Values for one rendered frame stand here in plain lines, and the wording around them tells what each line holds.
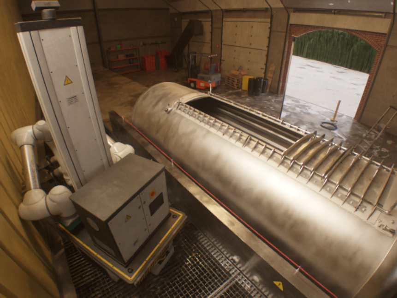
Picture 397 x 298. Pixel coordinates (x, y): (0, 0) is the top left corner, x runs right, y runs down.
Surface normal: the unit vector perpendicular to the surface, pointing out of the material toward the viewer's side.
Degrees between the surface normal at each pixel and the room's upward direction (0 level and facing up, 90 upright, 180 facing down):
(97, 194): 0
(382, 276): 55
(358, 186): 12
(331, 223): 46
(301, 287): 1
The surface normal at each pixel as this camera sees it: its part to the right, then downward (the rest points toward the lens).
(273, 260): 0.00, -0.84
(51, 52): 0.88, 0.25
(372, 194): -0.18, -0.74
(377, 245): -0.53, -0.40
